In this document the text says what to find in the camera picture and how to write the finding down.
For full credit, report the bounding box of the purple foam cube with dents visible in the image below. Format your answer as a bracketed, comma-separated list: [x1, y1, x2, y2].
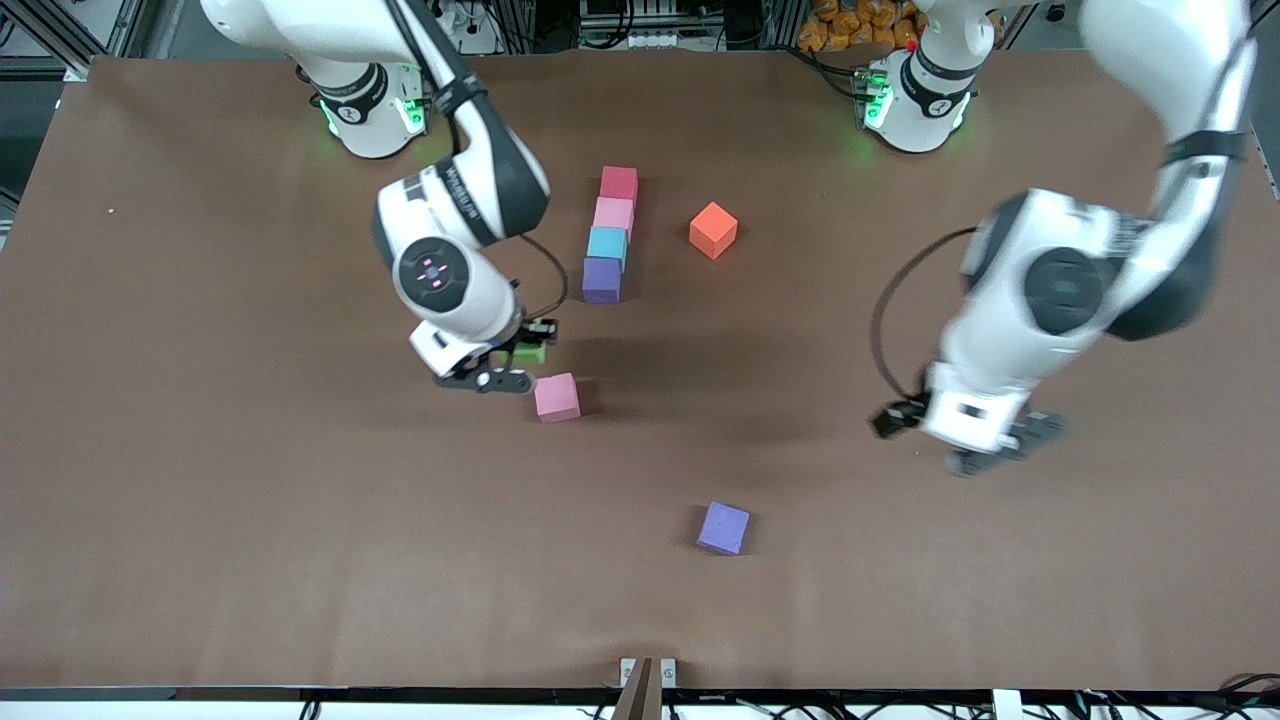
[581, 256, 623, 305]

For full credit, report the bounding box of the light blue foam cube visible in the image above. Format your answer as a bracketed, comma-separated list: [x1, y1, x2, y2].
[586, 225, 629, 271]

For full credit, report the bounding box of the light pink foam cube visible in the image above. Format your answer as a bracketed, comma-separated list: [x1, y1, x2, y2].
[592, 196, 636, 241]
[532, 372, 582, 425]

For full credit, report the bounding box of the orange foam cube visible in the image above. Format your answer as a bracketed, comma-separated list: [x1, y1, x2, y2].
[688, 201, 739, 261]

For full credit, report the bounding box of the smooth purple foam cube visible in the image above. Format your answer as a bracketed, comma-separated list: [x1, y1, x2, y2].
[696, 501, 751, 557]

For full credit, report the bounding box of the white power strip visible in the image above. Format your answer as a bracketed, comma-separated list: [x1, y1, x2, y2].
[435, 0, 501, 56]

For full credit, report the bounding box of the grey equipment rack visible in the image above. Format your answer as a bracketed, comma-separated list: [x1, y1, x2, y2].
[575, 0, 706, 51]

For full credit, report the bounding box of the brown table mat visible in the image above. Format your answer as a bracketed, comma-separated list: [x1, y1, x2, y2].
[0, 50, 1280, 693]

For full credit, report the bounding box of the orange bag pile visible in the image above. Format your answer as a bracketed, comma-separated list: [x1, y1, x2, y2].
[797, 0, 923, 53]

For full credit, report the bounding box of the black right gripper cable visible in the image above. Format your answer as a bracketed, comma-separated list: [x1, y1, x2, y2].
[400, 0, 570, 321]

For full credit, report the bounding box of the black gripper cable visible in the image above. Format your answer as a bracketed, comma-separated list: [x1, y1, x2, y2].
[868, 228, 981, 401]
[400, 0, 570, 321]

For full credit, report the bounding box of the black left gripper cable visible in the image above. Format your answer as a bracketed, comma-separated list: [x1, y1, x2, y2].
[868, 228, 981, 401]

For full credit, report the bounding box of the silver mounting bracket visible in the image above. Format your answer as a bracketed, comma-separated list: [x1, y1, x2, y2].
[618, 656, 679, 691]

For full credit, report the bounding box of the brown wooden post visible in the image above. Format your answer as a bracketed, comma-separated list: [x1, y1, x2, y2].
[612, 658, 656, 720]

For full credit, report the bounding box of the aluminium frame profile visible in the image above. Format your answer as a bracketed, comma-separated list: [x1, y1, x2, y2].
[0, 0, 91, 83]
[1200, 0, 1280, 71]

